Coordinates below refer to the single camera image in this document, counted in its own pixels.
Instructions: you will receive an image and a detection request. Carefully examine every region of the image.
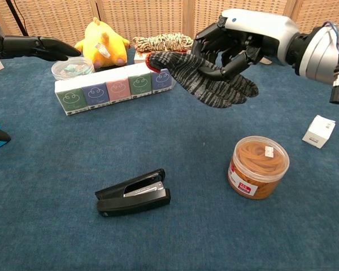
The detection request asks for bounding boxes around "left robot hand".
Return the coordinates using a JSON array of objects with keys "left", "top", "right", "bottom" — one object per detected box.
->
[{"left": 0, "top": 26, "right": 82, "bottom": 143}]

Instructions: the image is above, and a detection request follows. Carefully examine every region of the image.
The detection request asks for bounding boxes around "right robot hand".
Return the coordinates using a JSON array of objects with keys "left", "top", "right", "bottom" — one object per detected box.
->
[{"left": 191, "top": 8, "right": 301, "bottom": 82}]

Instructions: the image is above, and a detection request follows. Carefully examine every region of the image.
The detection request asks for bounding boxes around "grey knit work glove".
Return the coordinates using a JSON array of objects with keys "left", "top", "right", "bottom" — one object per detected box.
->
[{"left": 144, "top": 51, "right": 259, "bottom": 109}]

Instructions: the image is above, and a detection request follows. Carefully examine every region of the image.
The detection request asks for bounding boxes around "woven folding screen panel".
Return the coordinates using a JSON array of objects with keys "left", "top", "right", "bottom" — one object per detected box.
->
[
  {"left": 97, "top": 0, "right": 189, "bottom": 39},
  {"left": 290, "top": 0, "right": 339, "bottom": 36},
  {"left": 186, "top": 0, "right": 294, "bottom": 37},
  {"left": 0, "top": 0, "right": 100, "bottom": 47}
]

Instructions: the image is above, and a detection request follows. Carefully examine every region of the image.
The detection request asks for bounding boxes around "black tripod stand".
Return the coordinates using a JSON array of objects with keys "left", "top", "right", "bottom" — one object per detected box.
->
[{"left": 5, "top": 0, "right": 29, "bottom": 37}]

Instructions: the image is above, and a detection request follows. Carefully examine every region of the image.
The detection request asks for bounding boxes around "clear jar of binder clips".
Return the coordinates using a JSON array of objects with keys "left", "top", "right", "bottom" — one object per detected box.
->
[{"left": 51, "top": 56, "right": 95, "bottom": 81}]

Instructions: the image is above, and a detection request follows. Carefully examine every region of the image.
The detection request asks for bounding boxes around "yellow plush toy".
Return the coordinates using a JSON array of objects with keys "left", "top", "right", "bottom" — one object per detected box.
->
[{"left": 74, "top": 16, "right": 131, "bottom": 69}]

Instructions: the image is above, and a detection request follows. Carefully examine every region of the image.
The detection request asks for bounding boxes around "wrapped tissue pack row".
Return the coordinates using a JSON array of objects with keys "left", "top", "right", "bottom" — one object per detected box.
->
[{"left": 54, "top": 62, "right": 176, "bottom": 116}]

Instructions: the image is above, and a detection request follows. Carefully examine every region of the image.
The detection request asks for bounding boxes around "white red snack box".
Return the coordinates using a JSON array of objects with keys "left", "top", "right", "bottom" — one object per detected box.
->
[{"left": 133, "top": 51, "right": 151, "bottom": 65}]

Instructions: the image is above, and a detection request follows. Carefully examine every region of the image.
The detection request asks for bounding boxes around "small white box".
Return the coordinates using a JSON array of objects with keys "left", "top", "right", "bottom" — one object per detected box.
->
[{"left": 301, "top": 114, "right": 337, "bottom": 150}]

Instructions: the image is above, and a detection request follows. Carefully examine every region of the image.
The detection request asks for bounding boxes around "clear jar of rubber bands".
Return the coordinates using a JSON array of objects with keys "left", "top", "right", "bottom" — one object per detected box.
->
[{"left": 227, "top": 135, "right": 290, "bottom": 200}]

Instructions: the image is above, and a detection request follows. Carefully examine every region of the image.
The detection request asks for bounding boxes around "black stapler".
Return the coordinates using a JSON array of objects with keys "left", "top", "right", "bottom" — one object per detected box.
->
[{"left": 94, "top": 168, "right": 172, "bottom": 218}]

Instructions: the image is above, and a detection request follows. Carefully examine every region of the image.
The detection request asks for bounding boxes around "blue table mat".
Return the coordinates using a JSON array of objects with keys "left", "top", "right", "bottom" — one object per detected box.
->
[{"left": 0, "top": 47, "right": 339, "bottom": 271}]

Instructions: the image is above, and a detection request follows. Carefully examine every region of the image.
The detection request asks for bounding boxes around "braided rope bundle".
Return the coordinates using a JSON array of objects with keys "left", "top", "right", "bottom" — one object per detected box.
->
[{"left": 132, "top": 32, "right": 194, "bottom": 54}]

